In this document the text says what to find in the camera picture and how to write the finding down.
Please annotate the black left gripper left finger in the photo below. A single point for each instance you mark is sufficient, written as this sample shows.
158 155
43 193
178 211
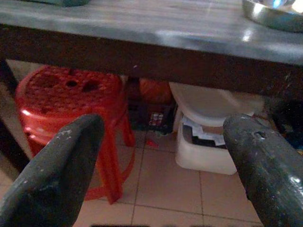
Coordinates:
52 177

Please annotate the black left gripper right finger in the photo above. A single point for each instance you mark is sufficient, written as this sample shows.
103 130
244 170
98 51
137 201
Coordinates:
272 170

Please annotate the white plastic storage bin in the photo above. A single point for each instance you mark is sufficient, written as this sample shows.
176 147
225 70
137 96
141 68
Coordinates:
203 158

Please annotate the papers in white bin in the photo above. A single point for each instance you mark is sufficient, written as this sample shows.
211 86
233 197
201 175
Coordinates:
203 136

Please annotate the red plastic stool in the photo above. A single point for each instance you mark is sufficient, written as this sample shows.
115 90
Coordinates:
71 99

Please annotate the white plastic bin lid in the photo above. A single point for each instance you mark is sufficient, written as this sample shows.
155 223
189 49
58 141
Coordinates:
208 104

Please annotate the dark storage crate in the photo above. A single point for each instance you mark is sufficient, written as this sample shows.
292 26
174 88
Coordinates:
151 118

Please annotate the orange round object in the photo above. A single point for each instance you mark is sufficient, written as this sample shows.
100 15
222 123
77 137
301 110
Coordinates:
155 91

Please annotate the dark wooden glass-topped table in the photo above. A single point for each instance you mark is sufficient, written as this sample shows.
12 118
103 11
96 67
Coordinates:
142 59

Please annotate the shiny metal bowl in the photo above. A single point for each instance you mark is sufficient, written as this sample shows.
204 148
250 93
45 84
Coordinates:
267 14

